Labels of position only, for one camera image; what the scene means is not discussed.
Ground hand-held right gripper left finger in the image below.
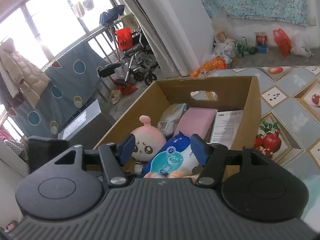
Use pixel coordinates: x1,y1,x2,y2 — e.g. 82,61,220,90
54,134,137,188

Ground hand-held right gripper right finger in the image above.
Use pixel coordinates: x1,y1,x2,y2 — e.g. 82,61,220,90
191,134,267,188

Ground pink plush toy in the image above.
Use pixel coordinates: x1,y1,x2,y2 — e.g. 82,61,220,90
130,115,167,160

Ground blue wet wipes pack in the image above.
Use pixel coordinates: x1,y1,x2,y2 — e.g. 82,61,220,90
142,131,204,177

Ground pink towel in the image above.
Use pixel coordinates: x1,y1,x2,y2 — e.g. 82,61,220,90
172,107,218,140

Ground blue carton white label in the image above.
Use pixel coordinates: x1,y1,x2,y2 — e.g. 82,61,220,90
209,109,244,148

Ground orange striped knotted cloth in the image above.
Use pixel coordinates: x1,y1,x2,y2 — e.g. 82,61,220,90
144,171,198,179

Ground clear snack packet with barcode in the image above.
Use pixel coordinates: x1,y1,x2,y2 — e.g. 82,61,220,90
157,103,187,137

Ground brown cardboard box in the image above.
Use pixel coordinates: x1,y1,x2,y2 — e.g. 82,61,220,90
93,76,262,178

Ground grey box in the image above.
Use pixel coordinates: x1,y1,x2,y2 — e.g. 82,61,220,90
57,99,115,140

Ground crumpled red bag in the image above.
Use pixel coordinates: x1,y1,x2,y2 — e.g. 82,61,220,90
112,79,138,95

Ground teal blanket with circles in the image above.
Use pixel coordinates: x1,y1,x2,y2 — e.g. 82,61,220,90
14,41,109,138

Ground beige down jacket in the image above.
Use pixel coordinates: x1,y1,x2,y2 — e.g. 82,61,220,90
0,38,50,108

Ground orange snack bag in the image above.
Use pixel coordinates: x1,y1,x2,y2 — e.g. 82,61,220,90
190,56,228,78

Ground wheelchair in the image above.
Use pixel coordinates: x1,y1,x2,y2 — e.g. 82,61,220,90
97,29,160,85

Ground pomegranate print mat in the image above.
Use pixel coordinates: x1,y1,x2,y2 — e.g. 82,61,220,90
205,66,320,178

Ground white bag pile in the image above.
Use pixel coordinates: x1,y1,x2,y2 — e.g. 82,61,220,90
213,30,238,64

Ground red shopping bag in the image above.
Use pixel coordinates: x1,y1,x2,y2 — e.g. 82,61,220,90
115,28,133,51

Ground beige tote bag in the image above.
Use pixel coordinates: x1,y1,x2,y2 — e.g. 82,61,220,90
121,14,135,29

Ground red carton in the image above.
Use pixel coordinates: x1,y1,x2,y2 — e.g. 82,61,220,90
254,31,268,47

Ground window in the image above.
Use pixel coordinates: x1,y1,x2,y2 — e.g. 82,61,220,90
0,0,130,80

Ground red plastic bag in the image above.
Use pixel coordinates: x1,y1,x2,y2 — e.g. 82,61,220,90
273,28,292,57

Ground crumpled white plastic bags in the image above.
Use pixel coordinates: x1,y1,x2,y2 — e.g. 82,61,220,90
291,34,313,57

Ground teal floral cloth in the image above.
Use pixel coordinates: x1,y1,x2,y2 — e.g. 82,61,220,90
194,0,310,27

